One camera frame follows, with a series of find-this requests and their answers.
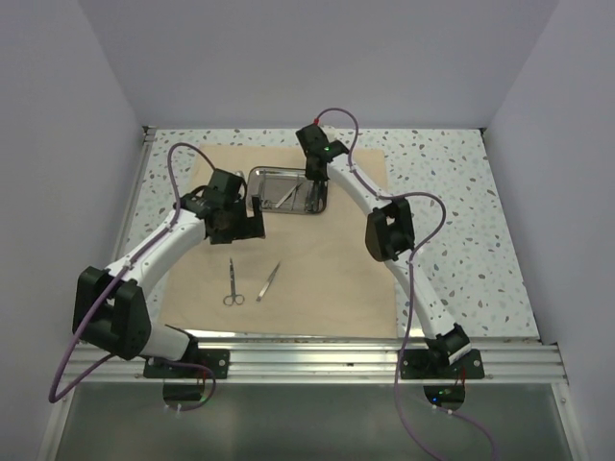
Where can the steel tweezers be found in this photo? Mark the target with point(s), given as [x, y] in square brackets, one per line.
[291, 192]
[268, 283]

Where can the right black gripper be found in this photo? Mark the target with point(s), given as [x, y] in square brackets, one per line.
[309, 176]

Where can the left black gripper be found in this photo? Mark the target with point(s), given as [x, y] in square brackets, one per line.
[250, 227]

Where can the steel surgical scissors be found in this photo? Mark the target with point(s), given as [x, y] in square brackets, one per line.
[233, 298]

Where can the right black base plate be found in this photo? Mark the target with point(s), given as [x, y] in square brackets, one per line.
[417, 364]

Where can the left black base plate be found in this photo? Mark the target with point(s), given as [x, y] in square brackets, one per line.
[195, 364]

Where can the steel scalpel handle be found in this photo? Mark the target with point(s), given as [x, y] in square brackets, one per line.
[314, 198]

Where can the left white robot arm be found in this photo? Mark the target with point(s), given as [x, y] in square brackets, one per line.
[111, 310]

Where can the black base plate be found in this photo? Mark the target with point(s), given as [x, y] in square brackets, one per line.
[195, 364]
[417, 364]

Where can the stainless steel instrument tray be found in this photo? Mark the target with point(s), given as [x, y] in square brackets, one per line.
[271, 183]

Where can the beige surgical wrap cloth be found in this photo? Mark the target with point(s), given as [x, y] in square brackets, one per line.
[327, 285]

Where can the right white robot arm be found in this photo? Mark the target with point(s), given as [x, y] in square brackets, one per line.
[389, 239]

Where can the aluminium mounting rail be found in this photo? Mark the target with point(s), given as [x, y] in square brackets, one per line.
[327, 361]

